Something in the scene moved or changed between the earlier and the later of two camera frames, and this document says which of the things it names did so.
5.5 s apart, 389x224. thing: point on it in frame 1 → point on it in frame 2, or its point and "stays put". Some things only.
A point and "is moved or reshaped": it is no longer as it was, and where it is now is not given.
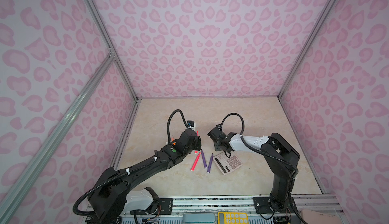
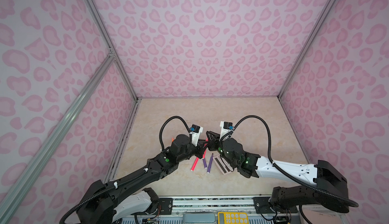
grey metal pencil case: (198, 218) stays put
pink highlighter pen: (195, 161) stays put
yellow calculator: (232, 218) stays put
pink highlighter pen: (197, 133) is moved or reshaped
